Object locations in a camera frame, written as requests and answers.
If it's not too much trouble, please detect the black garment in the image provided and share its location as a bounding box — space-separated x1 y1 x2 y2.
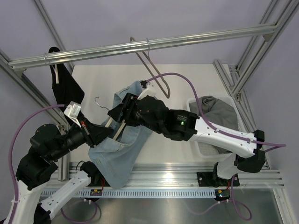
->
48 46 85 126

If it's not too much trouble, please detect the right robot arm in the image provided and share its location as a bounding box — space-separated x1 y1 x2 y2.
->
108 93 265 188

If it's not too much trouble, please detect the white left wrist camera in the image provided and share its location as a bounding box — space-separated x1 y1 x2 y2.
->
64 101 81 128

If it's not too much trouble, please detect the white plastic basket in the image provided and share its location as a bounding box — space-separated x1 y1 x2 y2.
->
186 95 242 159

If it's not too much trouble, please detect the light blue denim skirt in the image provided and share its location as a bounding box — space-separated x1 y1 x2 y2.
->
88 80 154 189

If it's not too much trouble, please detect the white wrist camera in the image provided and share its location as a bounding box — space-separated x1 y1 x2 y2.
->
64 101 81 128
138 80 156 100

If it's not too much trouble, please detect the cream hanger of black garment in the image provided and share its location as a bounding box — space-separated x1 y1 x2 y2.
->
53 64 59 84

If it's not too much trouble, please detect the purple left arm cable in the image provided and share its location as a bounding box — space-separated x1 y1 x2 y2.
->
9 104 102 222

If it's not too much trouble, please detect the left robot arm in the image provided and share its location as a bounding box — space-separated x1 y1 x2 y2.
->
4 122 113 224

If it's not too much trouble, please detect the grey skirt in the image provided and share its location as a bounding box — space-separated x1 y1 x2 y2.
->
189 95 240 154

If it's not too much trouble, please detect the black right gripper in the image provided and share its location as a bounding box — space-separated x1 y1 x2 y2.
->
108 92 164 134

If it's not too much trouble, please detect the aluminium frame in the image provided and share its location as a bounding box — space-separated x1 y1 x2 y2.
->
0 0 299 218

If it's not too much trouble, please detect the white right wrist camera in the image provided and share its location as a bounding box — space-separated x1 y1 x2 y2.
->
138 80 156 100

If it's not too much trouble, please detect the grey hanger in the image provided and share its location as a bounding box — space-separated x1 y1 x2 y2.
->
135 51 171 99

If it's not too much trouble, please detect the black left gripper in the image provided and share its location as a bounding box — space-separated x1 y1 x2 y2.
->
50 115 114 161

